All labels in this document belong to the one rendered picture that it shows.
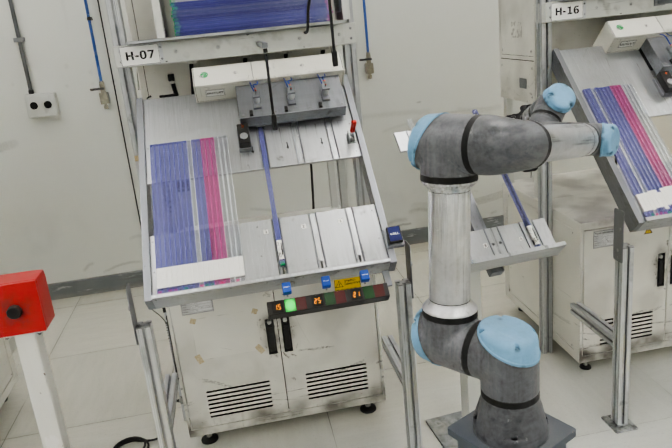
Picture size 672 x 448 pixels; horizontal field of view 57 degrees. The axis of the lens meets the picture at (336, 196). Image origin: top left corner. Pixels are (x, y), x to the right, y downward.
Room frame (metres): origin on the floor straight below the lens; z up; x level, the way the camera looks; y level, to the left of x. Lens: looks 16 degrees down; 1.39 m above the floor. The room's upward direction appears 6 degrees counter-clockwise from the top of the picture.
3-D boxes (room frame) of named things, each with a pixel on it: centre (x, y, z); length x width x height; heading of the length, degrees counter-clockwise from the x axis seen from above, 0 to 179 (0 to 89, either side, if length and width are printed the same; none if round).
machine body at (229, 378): (2.23, 0.29, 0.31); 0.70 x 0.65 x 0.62; 98
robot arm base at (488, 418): (1.10, -0.31, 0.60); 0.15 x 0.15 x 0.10
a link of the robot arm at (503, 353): (1.11, -0.31, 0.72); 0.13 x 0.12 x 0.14; 46
